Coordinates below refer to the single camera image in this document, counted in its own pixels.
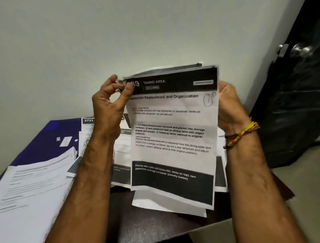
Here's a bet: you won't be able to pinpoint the person's left hand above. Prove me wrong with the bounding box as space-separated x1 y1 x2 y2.
92 74 135 142

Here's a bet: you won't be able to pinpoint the person's right hand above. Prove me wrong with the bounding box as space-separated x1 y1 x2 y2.
217 80 251 134

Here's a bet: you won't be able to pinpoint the printed paper sheet black header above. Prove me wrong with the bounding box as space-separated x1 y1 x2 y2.
123 66 220 211

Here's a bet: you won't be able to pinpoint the white paper sheet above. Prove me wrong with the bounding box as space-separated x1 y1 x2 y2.
132 63 208 218

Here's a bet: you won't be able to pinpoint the person's left forearm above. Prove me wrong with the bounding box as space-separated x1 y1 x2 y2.
44 135 118 243

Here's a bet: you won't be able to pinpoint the person's right forearm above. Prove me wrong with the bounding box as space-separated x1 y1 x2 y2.
224 129 308 243

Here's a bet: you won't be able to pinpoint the printed sheet with black header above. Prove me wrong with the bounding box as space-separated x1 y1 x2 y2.
78 117 127 159

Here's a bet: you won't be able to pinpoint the printed sheets with black bands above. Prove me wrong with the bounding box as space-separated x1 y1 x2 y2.
110 114 133 188

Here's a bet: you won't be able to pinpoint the blue cardboard box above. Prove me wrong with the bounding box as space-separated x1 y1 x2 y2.
0 120 87 181

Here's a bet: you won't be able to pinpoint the pile of white printed sheets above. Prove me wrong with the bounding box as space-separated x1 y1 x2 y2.
0 146 84 243

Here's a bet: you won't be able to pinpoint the black plastic bag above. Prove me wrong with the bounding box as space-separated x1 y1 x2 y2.
251 57 320 169

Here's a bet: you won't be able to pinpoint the silver door knob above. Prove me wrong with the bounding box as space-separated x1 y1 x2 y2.
277 42 316 60

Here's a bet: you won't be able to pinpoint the black door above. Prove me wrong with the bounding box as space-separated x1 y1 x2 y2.
250 0 320 169

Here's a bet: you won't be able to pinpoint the yellow red beaded thread bracelet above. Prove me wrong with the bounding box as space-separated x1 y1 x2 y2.
223 121 261 150

